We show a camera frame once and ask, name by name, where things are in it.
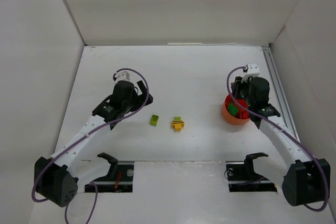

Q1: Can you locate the green large lego brick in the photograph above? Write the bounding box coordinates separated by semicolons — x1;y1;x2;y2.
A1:
227;103;239;117

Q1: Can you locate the lime green square lego brick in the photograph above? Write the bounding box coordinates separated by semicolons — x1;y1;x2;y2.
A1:
150;114;159;126

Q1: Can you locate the yellow striped lego piece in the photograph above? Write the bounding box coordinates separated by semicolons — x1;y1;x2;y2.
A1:
171;120;185;132

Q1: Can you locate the red lego plate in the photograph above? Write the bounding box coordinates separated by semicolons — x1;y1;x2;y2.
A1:
235;111;250;120

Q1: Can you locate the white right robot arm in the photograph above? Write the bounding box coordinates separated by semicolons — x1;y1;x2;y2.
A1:
226;77;331;212

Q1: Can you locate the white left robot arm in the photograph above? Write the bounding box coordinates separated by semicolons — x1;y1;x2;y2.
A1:
31;80;153;207

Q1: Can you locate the orange divided round container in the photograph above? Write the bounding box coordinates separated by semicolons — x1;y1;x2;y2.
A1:
221;95;250;126

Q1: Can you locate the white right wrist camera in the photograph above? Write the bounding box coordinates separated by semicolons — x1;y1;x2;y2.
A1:
242;63;260;82

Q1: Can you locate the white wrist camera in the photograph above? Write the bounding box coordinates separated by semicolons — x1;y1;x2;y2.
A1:
112;71;130;83
242;63;260;82

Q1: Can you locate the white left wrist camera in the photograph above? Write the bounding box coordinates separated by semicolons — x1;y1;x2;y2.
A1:
112;71;130;83

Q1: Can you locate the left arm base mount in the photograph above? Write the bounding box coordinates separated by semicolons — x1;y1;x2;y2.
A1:
93;153;134;193

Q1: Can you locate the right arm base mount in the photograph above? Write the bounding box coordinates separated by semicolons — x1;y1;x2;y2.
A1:
224;153;277;193

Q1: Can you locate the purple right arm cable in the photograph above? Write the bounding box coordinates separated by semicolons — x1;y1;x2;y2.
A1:
226;66;330;212

